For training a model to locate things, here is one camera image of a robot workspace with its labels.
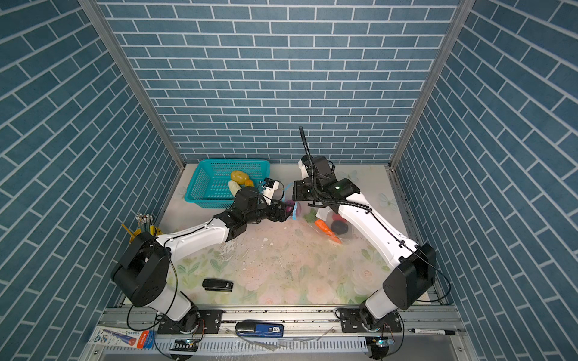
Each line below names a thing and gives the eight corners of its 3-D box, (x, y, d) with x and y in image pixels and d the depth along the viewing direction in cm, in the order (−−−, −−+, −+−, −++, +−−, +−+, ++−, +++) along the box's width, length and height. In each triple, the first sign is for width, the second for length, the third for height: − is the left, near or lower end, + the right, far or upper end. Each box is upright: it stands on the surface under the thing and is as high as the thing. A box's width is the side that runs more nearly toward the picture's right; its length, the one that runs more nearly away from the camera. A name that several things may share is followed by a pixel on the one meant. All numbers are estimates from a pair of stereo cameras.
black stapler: (204, 291, 82) (200, 288, 79) (206, 281, 84) (203, 278, 81) (232, 291, 82) (229, 288, 79) (233, 282, 84) (231, 278, 81)
